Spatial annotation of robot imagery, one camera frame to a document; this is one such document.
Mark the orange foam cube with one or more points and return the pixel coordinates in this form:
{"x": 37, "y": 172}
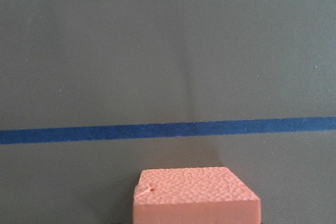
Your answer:
{"x": 194, "y": 195}

